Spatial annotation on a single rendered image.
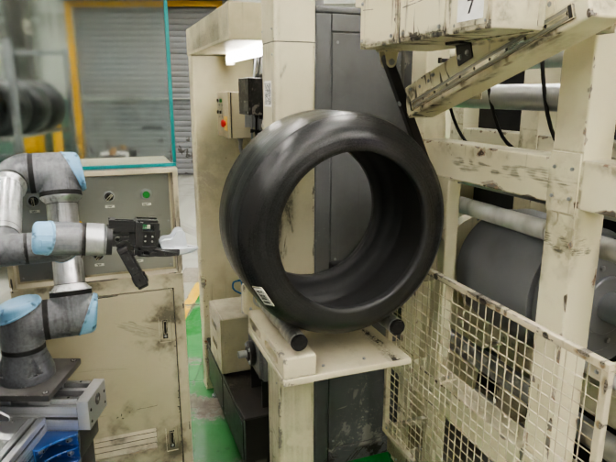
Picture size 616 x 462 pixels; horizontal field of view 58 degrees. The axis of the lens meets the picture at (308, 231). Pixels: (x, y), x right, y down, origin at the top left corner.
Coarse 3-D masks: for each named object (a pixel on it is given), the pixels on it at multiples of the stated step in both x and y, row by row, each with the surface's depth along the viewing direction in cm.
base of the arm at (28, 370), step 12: (0, 348) 157; (36, 348) 157; (0, 360) 158; (12, 360) 155; (24, 360) 156; (36, 360) 157; (48, 360) 161; (0, 372) 158; (12, 372) 155; (24, 372) 155; (36, 372) 158; (48, 372) 160; (0, 384) 156; (12, 384) 155; (24, 384) 155; (36, 384) 157
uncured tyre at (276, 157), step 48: (288, 144) 130; (336, 144) 131; (384, 144) 135; (240, 192) 132; (288, 192) 129; (384, 192) 170; (432, 192) 143; (240, 240) 132; (384, 240) 172; (432, 240) 147; (288, 288) 135; (336, 288) 170; (384, 288) 162
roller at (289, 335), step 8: (264, 312) 163; (272, 320) 155; (280, 320) 151; (280, 328) 148; (288, 328) 145; (296, 328) 145; (288, 336) 143; (296, 336) 141; (304, 336) 142; (296, 344) 141; (304, 344) 142
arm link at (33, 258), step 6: (30, 234) 131; (30, 240) 130; (30, 246) 130; (30, 252) 130; (30, 258) 130; (36, 258) 131; (42, 258) 131; (48, 258) 132; (54, 258) 133; (60, 258) 132; (66, 258) 134
